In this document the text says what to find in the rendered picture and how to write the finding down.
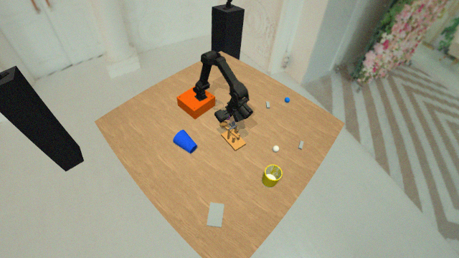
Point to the yellow cylinder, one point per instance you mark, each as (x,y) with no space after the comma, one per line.
(271,176)

